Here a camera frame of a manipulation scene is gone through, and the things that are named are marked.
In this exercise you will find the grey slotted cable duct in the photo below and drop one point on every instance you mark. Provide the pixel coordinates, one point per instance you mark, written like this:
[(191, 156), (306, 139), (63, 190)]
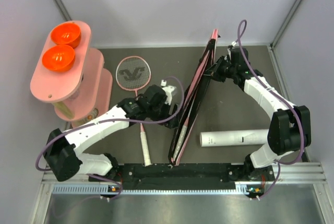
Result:
[(104, 189)]

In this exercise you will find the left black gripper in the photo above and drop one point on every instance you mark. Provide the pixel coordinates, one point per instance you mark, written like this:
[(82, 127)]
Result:
[(175, 107)]

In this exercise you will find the pink SPORT racket bag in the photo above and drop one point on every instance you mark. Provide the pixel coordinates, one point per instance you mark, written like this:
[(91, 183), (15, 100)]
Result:
[(206, 61)]

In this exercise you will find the pink badminton racket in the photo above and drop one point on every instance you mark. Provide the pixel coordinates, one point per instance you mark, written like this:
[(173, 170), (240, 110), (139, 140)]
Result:
[(133, 73), (190, 111)]

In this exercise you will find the lower orange plastic bowl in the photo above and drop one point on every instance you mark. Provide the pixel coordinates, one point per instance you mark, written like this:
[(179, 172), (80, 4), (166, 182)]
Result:
[(59, 58)]

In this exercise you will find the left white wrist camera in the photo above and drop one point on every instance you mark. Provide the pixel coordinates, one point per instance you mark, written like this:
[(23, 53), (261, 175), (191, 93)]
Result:
[(169, 90)]

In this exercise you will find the upper orange plastic bowl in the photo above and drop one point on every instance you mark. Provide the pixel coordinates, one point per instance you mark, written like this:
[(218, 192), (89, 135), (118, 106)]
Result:
[(67, 33)]

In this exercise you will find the orange plastic bowl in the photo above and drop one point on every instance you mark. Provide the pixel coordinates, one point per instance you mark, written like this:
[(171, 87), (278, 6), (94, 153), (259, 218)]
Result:
[(59, 58), (67, 33)]

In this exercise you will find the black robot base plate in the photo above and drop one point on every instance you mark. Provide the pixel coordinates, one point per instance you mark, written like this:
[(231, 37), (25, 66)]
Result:
[(188, 176)]

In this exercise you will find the pink three-tier wooden shelf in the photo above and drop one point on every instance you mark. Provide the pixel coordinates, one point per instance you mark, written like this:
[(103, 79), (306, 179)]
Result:
[(81, 94)]

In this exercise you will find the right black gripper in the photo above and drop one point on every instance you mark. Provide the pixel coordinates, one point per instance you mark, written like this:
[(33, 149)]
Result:
[(213, 71)]

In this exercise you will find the white shuttlecock tube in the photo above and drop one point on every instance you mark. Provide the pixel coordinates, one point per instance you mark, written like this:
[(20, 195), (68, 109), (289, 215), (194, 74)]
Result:
[(234, 138)]

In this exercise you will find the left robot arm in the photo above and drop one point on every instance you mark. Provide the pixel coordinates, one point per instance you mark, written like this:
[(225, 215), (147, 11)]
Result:
[(65, 151)]

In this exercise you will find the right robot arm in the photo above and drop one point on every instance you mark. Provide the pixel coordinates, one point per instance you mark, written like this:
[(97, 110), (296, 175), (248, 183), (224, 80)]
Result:
[(290, 126)]

